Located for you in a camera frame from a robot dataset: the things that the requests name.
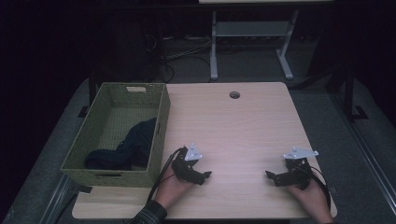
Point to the white metal desk frame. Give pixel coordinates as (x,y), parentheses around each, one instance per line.
(249,29)

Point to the black metal stand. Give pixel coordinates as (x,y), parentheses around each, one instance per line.
(91,90)
(350,93)

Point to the person's right hand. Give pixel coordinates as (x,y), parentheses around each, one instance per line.
(311,199)

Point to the dark blue knit sweater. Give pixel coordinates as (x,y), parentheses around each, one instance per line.
(137,143)

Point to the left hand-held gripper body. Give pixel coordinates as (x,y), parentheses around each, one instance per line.
(183,169)

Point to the green woven basket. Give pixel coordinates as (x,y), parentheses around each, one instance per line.
(93,130)

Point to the person's left hand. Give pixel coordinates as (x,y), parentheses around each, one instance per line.
(171,193)

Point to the grey metal floor rail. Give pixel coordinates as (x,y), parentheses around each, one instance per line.
(57,199)
(364,146)

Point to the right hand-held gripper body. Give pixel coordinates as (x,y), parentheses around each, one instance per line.
(295,177)

